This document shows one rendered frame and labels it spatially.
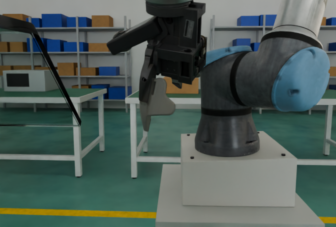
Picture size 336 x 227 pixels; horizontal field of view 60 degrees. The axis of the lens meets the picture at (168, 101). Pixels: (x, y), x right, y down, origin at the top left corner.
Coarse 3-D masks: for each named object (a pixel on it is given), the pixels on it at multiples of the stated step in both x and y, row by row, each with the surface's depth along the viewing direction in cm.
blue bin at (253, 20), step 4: (240, 16) 587; (244, 16) 584; (248, 16) 583; (252, 16) 583; (256, 16) 583; (240, 20) 586; (244, 20) 585; (248, 20) 584; (252, 20) 584; (256, 20) 584; (240, 24) 586; (244, 24) 586; (248, 24) 585; (252, 24) 585; (256, 24) 585
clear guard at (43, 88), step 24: (0, 24) 11; (24, 24) 12; (0, 48) 14; (24, 48) 14; (0, 72) 15; (24, 72) 15; (48, 72) 15; (0, 96) 17; (24, 96) 17; (48, 96) 17; (0, 120) 19; (24, 120) 19; (48, 120) 19; (72, 120) 19
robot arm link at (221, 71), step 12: (228, 48) 61; (240, 48) 61; (216, 60) 62; (228, 60) 61; (204, 72) 64; (216, 72) 62; (228, 72) 59; (204, 84) 65; (216, 84) 62; (228, 84) 59; (204, 96) 65; (216, 96) 63; (228, 96) 61; (216, 108) 63; (228, 108) 62; (240, 108) 63
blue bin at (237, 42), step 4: (232, 40) 630; (236, 40) 590; (240, 40) 590; (244, 40) 590; (248, 40) 590; (232, 44) 630; (236, 44) 591; (240, 44) 591; (244, 44) 591; (248, 44) 591
